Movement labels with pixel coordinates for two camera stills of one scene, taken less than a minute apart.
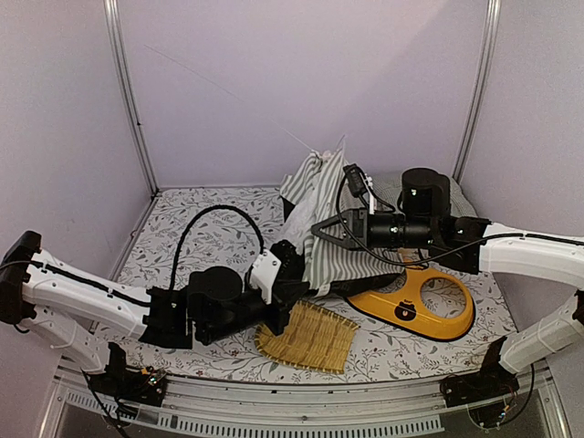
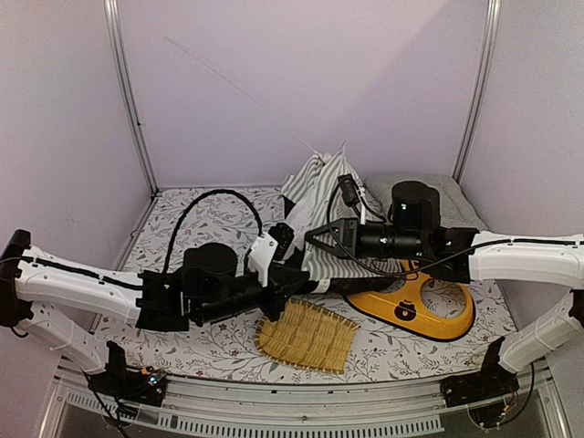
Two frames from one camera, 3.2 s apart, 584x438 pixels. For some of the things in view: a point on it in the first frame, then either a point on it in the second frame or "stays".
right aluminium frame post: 491,46 stays
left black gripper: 285,297 -> 281,289
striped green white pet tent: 314,186 stays
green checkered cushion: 386,188 stays
